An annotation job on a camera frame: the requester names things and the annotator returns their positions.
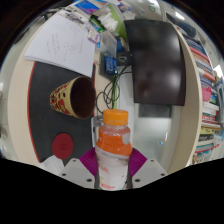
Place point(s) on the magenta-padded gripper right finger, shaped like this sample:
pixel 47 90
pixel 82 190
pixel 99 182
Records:
pixel 148 171

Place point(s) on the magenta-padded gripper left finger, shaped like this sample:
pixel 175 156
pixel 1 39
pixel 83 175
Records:
pixel 78 171

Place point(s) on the orange-capped drink bottle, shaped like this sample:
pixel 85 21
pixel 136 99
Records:
pixel 113 160

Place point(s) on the flat round red coaster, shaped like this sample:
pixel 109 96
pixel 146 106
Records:
pixel 62 146

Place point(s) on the black red-edged desk mat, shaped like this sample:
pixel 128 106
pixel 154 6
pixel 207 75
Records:
pixel 41 126

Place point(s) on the patterned yellow red cup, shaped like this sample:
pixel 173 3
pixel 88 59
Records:
pixel 63 98

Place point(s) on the small blue device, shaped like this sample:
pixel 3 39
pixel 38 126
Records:
pixel 110 65

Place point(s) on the black computer monitor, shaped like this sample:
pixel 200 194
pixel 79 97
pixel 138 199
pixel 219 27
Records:
pixel 156 60

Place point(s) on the white written paper pad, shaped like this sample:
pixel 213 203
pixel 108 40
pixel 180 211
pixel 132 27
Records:
pixel 63 43

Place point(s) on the clear plastic box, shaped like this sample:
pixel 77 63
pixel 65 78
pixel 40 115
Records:
pixel 108 43

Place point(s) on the white tissue pack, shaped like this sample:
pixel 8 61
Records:
pixel 108 21

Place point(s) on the blue tissue box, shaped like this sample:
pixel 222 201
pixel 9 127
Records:
pixel 86 5

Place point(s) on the wall shelf with books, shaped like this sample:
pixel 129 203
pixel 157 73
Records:
pixel 208 100

